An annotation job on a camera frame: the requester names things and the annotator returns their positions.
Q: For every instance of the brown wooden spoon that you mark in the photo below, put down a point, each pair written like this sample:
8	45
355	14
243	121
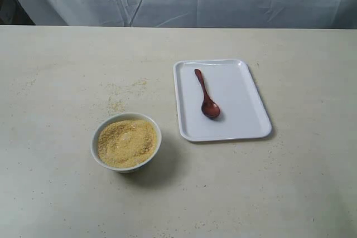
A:
209	108

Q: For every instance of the white ceramic bowl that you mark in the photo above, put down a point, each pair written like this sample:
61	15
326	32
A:
120	117

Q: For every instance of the yellowish-brown grains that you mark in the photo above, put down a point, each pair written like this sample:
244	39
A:
127	143

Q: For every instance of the white plastic tray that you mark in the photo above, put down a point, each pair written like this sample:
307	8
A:
231	86

